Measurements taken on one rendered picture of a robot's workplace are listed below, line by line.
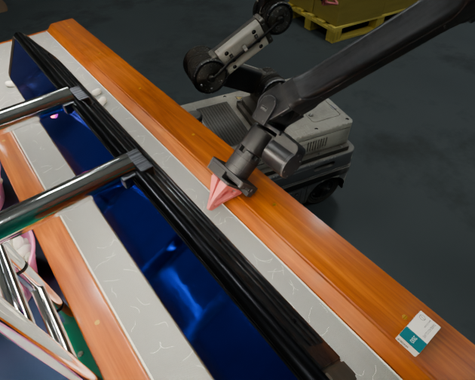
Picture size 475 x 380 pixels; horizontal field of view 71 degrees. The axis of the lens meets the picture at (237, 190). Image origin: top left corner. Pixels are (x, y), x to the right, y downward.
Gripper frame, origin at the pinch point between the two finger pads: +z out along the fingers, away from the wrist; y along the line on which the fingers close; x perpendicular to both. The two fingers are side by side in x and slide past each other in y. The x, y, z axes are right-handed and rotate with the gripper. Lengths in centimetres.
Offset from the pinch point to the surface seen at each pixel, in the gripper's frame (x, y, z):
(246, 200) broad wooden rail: 4.4, 3.8, -5.3
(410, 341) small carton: 2.8, 42.4, -6.6
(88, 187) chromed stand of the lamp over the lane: -40.9, 17.2, -6.7
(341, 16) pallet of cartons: 193, -138, -137
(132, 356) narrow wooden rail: -17.9, 16.7, 20.4
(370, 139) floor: 149, -36, -55
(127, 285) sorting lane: -12.8, 3.8, 18.3
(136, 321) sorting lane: -14.1, 10.9, 19.8
